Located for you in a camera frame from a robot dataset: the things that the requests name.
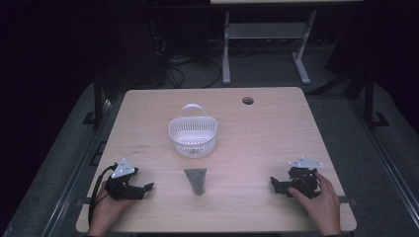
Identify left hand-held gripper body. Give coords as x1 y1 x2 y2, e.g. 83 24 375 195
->
104 157 146 201

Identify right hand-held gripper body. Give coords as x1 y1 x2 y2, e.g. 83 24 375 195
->
286 156 324 199

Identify person's left hand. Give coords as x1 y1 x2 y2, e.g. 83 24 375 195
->
88 182 134 231

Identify person's right hand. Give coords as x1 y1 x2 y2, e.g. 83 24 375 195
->
288 172 343 232

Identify grey squeeze tube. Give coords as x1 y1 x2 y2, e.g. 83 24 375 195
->
183 167 209 197

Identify white plastic basket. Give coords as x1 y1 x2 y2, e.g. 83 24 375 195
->
168 103 219 159

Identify black metal stand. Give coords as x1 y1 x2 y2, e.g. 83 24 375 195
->
81 73 114 126
344 70 391 130

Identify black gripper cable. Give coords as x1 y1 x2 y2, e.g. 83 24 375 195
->
87 163 119 228

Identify metal floor rail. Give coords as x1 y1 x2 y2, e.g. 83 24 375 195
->
349 98 419 230
41 98 115 237

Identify black floor cables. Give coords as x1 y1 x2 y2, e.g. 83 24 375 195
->
151 19 223 90

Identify white metal desk frame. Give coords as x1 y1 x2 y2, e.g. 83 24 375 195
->
221 9 318 86

